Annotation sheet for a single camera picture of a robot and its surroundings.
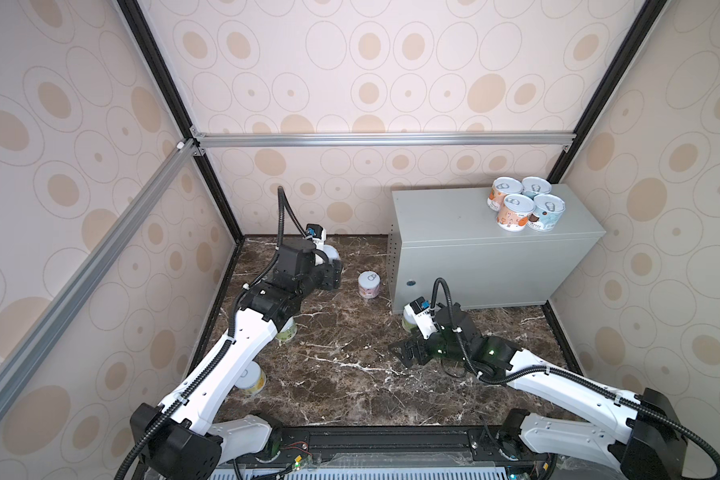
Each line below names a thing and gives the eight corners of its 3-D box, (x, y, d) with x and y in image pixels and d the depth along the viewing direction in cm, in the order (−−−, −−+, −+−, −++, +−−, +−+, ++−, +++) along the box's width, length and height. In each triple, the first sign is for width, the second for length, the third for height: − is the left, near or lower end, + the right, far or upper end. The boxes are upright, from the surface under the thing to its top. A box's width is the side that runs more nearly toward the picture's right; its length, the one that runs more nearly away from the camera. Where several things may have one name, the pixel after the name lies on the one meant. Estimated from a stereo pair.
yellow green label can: (242, 391, 84) (235, 383, 79) (258, 368, 88) (252, 360, 84) (257, 398, 83) (250, 391, 78) (272, 375, 87) (267, 367, 82)
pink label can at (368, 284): (357, 298, 104) (357, 287, 99) (358, 281, 109) (357, 270, 104) (380, 298, 104) (380, 287, 99) (379, 281, 109) (380, 270, 104)
